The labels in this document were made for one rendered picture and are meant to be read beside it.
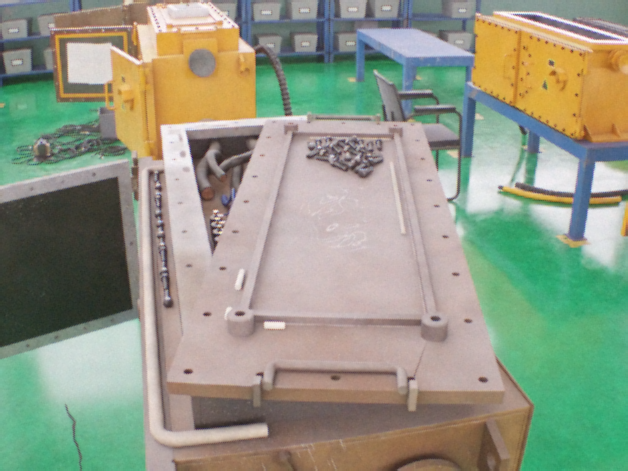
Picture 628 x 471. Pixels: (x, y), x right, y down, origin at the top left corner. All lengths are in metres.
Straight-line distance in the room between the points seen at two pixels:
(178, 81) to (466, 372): 3.15
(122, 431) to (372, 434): 2.07
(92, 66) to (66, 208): 3.26
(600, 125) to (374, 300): 3.90
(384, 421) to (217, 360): 0.28
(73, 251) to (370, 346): 1.43
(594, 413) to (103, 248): 2.15
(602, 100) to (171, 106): 2.73
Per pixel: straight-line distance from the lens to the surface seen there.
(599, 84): 4.84
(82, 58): 5.46
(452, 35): 10.51
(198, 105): 3.99
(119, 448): 2.98
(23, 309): 2.35
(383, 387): 0.96
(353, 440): 1.09
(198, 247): 1.38
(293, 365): 0.98
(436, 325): 1.05
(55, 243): 2.28
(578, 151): 4.75
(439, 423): 1.12
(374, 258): 1.28
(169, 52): 3.98
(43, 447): 3.07
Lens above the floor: 1.94
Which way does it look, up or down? 24 degrees down
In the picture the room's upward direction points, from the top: straight up
